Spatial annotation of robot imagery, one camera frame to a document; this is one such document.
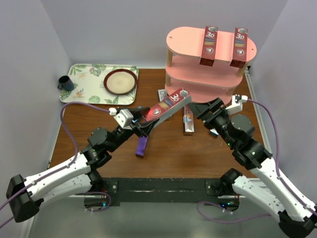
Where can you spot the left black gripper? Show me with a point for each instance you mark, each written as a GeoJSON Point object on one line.
{"type": "Point", "coordinates": [142, 129]}

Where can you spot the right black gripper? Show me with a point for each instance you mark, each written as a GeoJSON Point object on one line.
{"type": "Point", "coordinates": [201, 111]}

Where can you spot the red toothpaste box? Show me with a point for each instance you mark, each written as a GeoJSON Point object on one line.
{"type": "Point", "coordinates": [208, 51]}
{"type": "Point", "coordinates": [178, 99]}
{"type": "Point", "coordinates": [239, 55]}

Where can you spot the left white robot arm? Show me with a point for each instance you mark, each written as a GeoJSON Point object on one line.
{"type": "Point", "coordinates": [78, 174]}

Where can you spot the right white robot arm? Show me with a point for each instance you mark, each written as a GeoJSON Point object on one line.
{"type": "Point", "coordinates": [282, 200]}

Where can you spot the pink three-tier shelf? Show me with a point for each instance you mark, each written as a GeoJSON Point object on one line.
{"type": "Point", "coordinates": [204, 83]}

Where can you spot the purple toothpaste box centre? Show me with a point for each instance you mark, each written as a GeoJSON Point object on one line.
{"type": "Point", "coordinates": [141, 147]}

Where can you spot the silver toothpaste box right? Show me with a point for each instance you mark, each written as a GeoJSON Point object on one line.
{"type": "Point", "coordinates": [214, 133]}

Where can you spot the silver toothpaste box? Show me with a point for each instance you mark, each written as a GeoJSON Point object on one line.
{"type": "Point", "coordinates": [162, 94]}
{"type": "Point", "coordinates": [188, 121]}
{"type": "Point", "coordinates": [214, 133]}

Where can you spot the silver toothpaste box middle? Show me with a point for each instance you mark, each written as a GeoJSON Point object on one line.
{"type": "Point", "coordinates": [188, 121]}

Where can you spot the silver toothpaste box left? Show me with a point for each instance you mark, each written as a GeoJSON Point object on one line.
{"type": "Point", "coordinates": [162, 94]}

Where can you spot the brown rimmed beige plate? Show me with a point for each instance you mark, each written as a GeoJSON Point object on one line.
{"type": "Point", "coordinates": [120, 81]}

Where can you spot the floral serving tray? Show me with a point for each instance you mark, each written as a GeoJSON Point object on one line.
{"type": "Point", "coordinates": [89, 86]}

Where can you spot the dark blue mug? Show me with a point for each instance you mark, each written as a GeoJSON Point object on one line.
{"type": "Point", "coordinates": [65, 83]}

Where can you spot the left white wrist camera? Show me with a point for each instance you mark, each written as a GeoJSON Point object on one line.
{"type": "Point", "coordinates": [123, 117]}

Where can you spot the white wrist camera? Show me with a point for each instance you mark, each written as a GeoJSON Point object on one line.
{"type": "Point", "coordinates": [123, 117]}
{"type": "Point", "coordinates": [236, 104]}

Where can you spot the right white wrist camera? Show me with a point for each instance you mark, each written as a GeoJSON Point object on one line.
{"type": "Point", "coordinates": [236, 104]}

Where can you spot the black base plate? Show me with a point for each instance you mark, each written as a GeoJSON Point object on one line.
{"type": "Point", "coordinates": [162, 190]}

